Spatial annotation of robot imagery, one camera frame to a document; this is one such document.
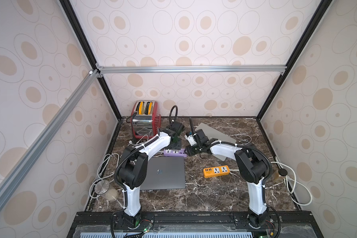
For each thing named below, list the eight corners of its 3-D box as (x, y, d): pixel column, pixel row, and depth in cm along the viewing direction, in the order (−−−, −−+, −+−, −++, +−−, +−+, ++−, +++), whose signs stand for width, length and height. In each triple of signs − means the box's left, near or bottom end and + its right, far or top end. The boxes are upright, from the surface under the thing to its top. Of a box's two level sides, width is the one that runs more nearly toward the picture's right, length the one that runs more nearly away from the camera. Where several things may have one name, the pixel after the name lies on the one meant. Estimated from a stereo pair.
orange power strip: (204, 178, 90) (204, 176, 88) (202, 171, 93) (202, 168, 91) (229, 173, 92) (230, 171, 89) (226, 166, 95) (227, 164, 92)
